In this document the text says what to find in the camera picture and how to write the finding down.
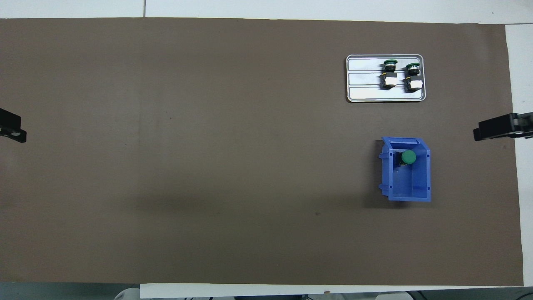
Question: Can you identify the green push button switch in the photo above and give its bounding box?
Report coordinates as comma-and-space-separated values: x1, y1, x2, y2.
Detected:
403, 62, 423, 93
396, 150, 417, 166
380, 60, 398, 90

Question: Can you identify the blue plastic bin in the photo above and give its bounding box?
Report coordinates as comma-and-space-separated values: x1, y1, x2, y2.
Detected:
378, 137, 432, 203

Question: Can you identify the grey metal tray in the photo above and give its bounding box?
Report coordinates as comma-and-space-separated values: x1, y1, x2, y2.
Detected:
346, 54, 426, 103

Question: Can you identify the brown table mat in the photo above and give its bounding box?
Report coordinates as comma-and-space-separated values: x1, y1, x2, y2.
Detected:
0, 17, 524, 287

